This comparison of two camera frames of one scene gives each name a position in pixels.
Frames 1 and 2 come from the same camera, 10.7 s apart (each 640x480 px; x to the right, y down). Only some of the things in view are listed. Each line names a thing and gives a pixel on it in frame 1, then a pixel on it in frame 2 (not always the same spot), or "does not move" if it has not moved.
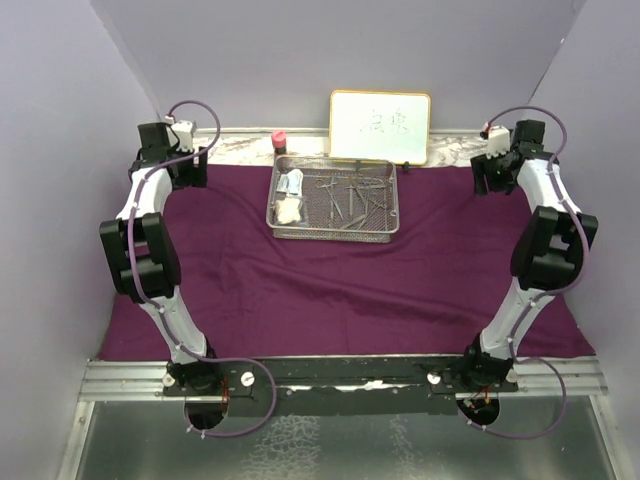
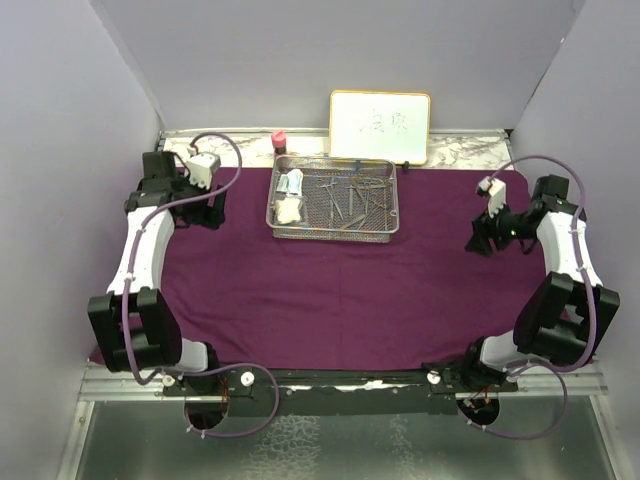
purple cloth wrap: (428, 291) does not move
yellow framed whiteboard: (383, 125) does not move
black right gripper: (481, 166) to (485, 229)
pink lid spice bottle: (279, 142) does not move
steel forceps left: (326, 186) does not move
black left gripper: (196, 175) to (209, 215)
